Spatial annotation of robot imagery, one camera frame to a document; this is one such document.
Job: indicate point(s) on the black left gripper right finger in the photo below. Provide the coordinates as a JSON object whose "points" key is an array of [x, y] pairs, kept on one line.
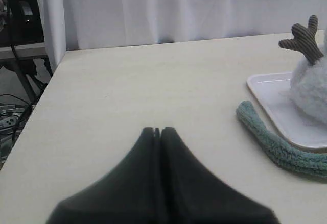
{"points": [[195, 195]]}

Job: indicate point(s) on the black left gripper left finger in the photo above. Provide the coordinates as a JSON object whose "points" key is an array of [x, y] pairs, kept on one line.
{"points": [[125, 195]]}

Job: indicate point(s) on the teal fleece scarf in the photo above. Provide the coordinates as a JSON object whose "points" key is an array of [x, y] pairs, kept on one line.
{"points": [[277, 149]]}

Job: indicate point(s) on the white plush snowman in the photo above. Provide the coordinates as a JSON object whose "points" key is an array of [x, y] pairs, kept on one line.
{"points": [[308, 81]]}

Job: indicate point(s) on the white plastic tray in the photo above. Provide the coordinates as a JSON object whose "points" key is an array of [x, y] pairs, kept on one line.
{"points": [[301, 131]]}

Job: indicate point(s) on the white backdrop curtain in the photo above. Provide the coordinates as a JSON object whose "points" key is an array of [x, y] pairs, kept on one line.
{"points": [[87, 24]]}

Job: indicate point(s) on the grey metal frame stand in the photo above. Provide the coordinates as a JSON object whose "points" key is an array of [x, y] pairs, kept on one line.
{"points": [[13, 55]]}

